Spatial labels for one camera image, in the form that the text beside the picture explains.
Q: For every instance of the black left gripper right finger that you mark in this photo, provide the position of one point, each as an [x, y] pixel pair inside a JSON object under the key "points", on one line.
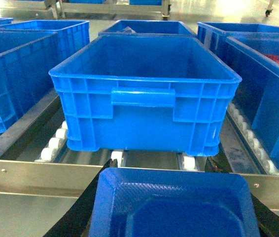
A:
{"points": [[268, 221]]}

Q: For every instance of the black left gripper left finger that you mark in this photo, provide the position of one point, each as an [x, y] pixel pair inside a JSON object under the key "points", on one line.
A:
{"points": [[75, 220]]}

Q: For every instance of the blue plastic tray part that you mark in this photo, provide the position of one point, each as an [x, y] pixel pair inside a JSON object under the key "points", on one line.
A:
{"points": [[162, 203]]}

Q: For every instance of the steel shelf rack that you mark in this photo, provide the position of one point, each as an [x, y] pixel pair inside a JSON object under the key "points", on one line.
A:
{"points": [[35, 161]]}

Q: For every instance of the blue bin with red parts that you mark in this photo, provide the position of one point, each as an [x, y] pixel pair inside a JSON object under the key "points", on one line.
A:
{"points": [[258, 93]]}

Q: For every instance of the empty blue plastic bin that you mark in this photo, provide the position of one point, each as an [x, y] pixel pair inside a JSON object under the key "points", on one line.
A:
{"points": [[144, 93]]}

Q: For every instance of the blue bin rear left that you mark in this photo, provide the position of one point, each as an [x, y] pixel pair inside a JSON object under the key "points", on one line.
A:
{"points": [[72, 35]]}

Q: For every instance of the blue bin rear right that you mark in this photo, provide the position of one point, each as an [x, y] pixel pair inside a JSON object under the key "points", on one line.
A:
{"points": [[213, 35]]}

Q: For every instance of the blue bin rear centre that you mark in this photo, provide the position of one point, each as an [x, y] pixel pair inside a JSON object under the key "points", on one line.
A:
{"points": [[148, 28]]}

